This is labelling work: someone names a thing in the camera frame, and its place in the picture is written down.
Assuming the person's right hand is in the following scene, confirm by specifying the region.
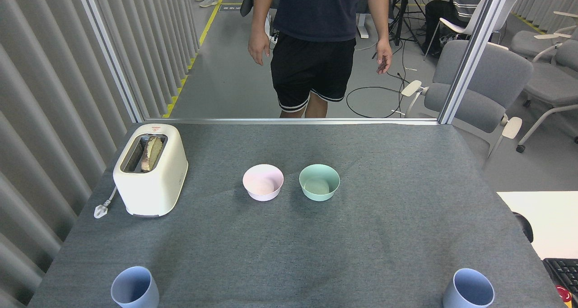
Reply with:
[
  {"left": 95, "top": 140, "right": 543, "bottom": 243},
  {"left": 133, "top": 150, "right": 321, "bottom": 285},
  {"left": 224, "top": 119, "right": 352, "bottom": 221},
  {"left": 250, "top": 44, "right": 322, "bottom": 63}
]
[{"left": 247, "top": 30, "right": 271, "bottom": 66}]

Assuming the person's left hand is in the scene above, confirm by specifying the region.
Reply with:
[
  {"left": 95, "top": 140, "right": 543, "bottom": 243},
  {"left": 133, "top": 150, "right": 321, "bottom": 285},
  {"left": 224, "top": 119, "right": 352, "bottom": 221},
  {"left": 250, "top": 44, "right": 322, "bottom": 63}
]
[{"left": 376, "top": 39, "right": 393, "bottom": 75}]

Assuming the blue plastic cup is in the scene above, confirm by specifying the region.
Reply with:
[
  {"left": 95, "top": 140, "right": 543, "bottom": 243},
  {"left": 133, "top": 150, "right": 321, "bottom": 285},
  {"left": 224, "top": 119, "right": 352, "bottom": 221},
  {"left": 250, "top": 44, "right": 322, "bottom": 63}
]
[
  {"left": 111, "top": 266, "right": 159, "bottom": 308},
  {"left": 443, "top": 268, "right": 495, "bottom": 308}
]

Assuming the black tripod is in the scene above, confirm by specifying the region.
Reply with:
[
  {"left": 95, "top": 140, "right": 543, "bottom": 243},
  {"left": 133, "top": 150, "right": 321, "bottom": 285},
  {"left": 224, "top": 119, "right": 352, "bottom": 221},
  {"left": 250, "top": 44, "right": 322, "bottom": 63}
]
[{"left": 372, "top": 0, "right": 427, "bottom": 59}]

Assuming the person in black shorts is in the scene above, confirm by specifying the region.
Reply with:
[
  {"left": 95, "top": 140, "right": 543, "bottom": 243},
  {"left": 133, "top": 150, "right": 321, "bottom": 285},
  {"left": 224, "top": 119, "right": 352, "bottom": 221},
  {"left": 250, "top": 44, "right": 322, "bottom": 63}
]
[{"left": 247, "top": 0, "right": 393, "bottom": 118}]

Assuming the white plastic chair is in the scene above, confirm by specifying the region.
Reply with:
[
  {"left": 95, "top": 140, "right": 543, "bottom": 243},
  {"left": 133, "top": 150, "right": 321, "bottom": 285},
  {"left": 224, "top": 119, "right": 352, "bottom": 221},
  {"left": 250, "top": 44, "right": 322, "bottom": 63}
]
[{"left": 423, "top": 0, "right": 520, "bottom": 60}]

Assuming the pink bowl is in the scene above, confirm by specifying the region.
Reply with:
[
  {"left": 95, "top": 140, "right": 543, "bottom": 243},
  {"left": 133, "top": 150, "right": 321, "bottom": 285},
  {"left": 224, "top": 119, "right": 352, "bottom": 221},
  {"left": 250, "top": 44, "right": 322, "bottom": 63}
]
[{"left": 242, "top": 164, "right": 284, "bottom": 202}]

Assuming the mint green bowl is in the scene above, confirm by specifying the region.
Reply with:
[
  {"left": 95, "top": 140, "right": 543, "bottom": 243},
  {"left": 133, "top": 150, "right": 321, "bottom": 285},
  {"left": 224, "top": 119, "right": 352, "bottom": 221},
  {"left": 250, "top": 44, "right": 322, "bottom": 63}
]
[{"left": 299, "top": 164, "right": 340, "bottom": 202}]

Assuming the toasted bread slice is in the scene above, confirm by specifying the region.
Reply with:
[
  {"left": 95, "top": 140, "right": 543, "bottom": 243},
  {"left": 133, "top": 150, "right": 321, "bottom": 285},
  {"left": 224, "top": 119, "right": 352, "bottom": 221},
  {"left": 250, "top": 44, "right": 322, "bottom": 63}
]
[{"left": 140, "top": 136, "right": 163, "bottom": 172}]

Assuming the cream white toaster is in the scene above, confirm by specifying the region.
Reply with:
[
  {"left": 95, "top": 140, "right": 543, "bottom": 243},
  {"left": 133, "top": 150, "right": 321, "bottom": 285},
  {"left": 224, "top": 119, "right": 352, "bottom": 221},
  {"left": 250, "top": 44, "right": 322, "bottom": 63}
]
[{"left": 113, "top": 123, "right": 189, "bottom": 218}]

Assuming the black rounded object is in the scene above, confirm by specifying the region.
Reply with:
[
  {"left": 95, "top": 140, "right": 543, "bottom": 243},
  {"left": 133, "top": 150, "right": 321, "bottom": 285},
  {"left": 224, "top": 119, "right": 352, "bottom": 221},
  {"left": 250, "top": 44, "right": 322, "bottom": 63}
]
[{"left": 513, "top": 212, "right": 534, "bottom": 243}]

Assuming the white toaster power plug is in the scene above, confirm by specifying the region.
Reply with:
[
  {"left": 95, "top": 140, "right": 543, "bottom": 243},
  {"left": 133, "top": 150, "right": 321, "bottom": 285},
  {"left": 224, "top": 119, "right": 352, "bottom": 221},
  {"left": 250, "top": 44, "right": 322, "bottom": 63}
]
[{"left": 93, "top": 186, "right": 119, "bottom": 219}]

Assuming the white side table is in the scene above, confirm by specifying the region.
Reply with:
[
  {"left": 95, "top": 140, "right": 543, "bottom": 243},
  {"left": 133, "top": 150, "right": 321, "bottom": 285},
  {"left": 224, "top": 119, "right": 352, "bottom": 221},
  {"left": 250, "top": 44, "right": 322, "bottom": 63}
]
[{"left": 497, "top": 191, "right": 578, "bottom": 260}]

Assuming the black keyboard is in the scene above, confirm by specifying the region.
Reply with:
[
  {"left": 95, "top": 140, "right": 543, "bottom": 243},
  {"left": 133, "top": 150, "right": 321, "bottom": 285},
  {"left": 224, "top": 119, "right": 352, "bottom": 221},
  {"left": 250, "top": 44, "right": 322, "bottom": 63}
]
[{"left": 542, "top": 258, "right": 578, "bottom": 299}]

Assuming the red round button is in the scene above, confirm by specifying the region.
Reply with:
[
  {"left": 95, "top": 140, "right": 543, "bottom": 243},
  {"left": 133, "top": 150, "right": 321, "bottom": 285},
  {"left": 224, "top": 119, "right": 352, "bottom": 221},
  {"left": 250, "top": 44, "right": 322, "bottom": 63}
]
[{"left": 555, "top": 285, "right": 573, "bottom": 307}]

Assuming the black floor cable loop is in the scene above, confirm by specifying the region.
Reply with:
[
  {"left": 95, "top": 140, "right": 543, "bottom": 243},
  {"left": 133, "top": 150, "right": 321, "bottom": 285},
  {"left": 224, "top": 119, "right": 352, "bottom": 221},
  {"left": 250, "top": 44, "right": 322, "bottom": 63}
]
[{"left": 346, "top": 71, "right": 412, "bottom": 119}]

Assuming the silver frame rail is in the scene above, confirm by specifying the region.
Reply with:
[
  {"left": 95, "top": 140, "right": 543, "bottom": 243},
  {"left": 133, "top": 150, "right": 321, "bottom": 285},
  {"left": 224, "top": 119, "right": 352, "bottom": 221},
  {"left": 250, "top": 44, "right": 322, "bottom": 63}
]
[{"left": 144, "top": 117, "right": 439, "bottom": 126}]

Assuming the silver right frame post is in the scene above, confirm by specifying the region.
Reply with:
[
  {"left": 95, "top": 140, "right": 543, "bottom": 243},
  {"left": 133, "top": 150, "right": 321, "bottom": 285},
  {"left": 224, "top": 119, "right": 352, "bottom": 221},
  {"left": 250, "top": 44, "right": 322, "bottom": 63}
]
[{"left": 437, "top": 0, "right": 515, "bottom": 125}]

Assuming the silver frame post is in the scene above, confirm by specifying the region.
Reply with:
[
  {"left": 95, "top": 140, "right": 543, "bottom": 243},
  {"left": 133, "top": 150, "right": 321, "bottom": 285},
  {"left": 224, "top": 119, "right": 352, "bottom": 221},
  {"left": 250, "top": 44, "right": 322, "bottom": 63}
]
[
  {"left": 75, "top": 0, "right": 145, "bottom": 122},
  {"left": 437, "top": 0, "right": 515, "bottom": 125}
]

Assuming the silver left frame post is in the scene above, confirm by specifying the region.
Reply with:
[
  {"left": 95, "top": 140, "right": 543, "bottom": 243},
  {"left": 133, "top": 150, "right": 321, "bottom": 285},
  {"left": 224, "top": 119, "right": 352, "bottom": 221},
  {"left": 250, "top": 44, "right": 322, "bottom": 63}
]
[{"left": 75, "top": 0, "right": 145, "bottom": 122}]

